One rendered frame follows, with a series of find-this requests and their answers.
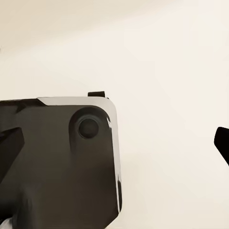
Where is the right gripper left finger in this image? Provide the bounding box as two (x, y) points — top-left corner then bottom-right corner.
(0, 127), (25, 184)

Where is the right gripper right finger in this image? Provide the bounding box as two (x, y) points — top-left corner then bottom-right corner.
(214, 126), (229, 165)

